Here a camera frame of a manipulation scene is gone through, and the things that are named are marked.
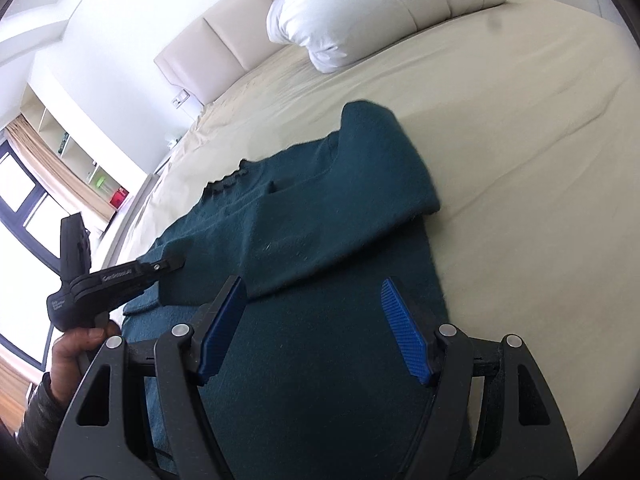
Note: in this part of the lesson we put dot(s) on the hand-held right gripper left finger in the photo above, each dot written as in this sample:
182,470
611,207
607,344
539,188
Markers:
220,332

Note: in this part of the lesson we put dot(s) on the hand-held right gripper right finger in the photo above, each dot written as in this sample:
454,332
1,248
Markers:
402,332

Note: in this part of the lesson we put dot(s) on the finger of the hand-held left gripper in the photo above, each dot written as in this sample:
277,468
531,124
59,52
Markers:
125,275

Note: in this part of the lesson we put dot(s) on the teal sweater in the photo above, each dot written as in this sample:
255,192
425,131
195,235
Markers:
325,210

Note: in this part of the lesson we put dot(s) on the person's left forearm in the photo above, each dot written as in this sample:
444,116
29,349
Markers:
42,415

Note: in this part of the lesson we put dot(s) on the person's left hand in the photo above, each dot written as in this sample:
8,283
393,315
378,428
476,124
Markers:
70,355

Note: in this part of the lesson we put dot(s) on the black framed window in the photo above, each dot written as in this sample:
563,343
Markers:
30,220

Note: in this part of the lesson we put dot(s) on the grey window seat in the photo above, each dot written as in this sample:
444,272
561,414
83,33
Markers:
127,215

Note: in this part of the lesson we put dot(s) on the red box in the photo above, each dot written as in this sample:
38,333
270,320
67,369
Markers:
118,196

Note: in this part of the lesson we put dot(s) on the green container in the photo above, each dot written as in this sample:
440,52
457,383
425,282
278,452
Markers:
99,181

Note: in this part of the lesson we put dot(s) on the beige curtain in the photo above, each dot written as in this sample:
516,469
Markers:
50,160

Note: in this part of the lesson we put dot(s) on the white nightstand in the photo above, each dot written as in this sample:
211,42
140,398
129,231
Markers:
161,164

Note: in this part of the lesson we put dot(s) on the bed with beige sheet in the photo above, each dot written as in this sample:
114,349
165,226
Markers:
525,160

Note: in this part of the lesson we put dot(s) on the cream padded headboard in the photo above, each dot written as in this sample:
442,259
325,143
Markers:
220,50

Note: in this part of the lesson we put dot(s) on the white pillow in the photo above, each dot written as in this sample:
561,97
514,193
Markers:
375,15

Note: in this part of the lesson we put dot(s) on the white wall shelf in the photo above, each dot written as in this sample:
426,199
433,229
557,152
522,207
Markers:
75,142

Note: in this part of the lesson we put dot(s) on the wall socket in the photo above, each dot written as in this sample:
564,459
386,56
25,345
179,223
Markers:
181,98

